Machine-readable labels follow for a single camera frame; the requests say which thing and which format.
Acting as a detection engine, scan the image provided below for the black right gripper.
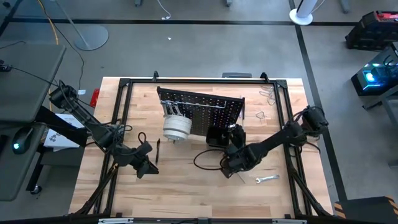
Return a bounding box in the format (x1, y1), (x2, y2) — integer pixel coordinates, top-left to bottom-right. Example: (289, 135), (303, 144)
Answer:
(221, 143), (259, 179)

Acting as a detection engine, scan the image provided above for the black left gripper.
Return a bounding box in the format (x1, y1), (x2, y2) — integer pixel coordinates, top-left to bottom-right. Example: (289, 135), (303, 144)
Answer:
(114, 141), (160, 180)

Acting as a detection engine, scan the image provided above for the black and grey work glove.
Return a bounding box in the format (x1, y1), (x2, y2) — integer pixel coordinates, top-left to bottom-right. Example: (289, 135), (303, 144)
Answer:
(229, 123), (247, 149)

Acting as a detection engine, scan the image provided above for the black metal pegboard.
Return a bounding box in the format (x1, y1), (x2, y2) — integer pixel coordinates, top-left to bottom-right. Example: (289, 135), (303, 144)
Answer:
(156, 86), (246, 137)

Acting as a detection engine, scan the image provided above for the black pen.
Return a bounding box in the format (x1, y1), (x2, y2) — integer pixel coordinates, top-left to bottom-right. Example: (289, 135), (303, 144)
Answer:
(155, 138), (162, 166)

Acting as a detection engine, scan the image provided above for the black pegboard bin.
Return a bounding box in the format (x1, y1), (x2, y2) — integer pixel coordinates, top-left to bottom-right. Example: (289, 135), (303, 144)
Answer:
(205, 125), (231, 149)

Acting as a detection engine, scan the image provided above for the red flat object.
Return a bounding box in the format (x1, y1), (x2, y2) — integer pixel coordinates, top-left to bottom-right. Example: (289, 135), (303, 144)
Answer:
(89, 88), (101, 108)

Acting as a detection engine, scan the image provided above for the white paper sheet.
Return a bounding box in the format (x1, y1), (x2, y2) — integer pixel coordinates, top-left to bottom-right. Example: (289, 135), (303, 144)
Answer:
(42, 113), (89, 152)

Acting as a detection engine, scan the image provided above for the black support beam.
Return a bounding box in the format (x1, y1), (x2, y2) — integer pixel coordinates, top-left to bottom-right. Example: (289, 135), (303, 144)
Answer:
(30, 105), (90, 147)

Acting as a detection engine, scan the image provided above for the black computer mouse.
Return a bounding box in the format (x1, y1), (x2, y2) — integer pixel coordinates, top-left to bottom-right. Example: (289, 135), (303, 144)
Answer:
(11, 126), (35, 156)

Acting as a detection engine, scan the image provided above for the black box with striped corner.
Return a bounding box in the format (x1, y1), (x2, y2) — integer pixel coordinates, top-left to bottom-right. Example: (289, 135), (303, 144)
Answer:
(334, 195), (398, 224)

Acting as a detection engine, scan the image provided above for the grey round floor stand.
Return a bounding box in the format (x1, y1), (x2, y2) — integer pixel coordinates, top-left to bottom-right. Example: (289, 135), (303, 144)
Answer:
(55, 0), (109, 52)

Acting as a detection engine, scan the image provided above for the white round floor stand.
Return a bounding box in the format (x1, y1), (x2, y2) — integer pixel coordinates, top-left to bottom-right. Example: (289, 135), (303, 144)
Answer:
(288, 0), (325, 26)

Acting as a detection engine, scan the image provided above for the computer with coloured lights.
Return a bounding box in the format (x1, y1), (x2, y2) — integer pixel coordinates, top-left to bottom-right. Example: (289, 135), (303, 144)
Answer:
(350, 60), (398, 96)

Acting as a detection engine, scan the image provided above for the black case with red top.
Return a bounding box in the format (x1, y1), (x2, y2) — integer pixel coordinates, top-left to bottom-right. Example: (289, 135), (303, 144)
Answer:
(345, 9), (398, 52)

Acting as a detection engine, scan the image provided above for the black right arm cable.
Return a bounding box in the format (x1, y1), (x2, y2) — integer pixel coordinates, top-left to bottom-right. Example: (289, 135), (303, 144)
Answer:
(193, 148), (227, 172)

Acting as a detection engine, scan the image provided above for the silver wire hook rack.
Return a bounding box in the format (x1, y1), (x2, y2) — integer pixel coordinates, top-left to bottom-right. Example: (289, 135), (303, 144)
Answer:
(159, 98), (227, 110)

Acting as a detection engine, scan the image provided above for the yellow cable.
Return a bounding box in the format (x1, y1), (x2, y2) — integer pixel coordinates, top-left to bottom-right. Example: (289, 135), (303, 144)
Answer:
(36, 0), (60, 112)

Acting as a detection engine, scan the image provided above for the white cable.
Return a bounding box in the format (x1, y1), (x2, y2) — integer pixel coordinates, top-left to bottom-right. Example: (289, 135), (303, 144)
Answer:
(155, 0), (172, 21)

